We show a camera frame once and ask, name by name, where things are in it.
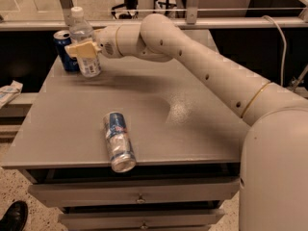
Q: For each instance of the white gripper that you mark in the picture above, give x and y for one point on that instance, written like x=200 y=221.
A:
x=106 y=42

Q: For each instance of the clear plastic water bottle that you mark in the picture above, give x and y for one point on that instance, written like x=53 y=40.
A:
x=81 y=32

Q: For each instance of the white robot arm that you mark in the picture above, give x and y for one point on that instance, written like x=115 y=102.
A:
x=274 y=163

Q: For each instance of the blue pepsi can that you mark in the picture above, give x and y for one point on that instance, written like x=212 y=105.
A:
x=61 y=40

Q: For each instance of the blue silver red bull can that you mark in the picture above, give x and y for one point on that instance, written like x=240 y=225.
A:
x=119 y=147

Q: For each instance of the black office chair base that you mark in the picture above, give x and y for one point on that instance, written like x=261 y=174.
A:
x=126 y=7

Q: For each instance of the white crumpled packet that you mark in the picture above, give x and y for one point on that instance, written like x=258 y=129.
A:
x=10 y=92

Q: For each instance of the grey drawer cabinet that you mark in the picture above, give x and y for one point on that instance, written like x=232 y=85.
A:
x=177 y=128

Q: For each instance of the upper grey drawer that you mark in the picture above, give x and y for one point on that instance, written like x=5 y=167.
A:
x=135 y=192

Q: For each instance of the grey drawer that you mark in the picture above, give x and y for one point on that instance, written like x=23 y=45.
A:
x=142 y=220
x=135 y=192

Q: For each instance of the lower grey drawer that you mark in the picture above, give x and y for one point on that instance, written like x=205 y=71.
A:
x=142 y=220

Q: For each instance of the black shoe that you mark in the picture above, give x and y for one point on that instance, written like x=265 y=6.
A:
x=15 y=217

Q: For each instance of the grey metal rail frame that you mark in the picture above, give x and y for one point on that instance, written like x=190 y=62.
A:
x=30 y=15

